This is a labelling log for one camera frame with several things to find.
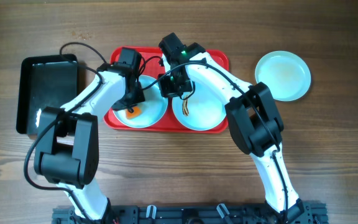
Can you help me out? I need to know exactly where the orange sponge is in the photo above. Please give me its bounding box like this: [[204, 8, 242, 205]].
[[126, 106, 142, 119]]

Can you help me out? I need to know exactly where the white plate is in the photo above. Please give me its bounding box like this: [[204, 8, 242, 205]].
[[113, 84, 168, 128], [172, 83, 226, 131]]

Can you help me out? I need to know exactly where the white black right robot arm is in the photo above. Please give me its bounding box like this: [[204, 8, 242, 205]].
[[158, 42, 301, 223]]

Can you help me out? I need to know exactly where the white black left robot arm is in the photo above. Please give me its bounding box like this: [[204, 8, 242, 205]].
[[27, 60, 140, 223]]

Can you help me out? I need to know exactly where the red plastic tray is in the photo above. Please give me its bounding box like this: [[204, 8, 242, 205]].
[[104, 47, 229, 134]]

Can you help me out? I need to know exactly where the black rectangular water tray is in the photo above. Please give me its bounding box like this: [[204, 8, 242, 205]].
[[16, 55, 78, 135]]

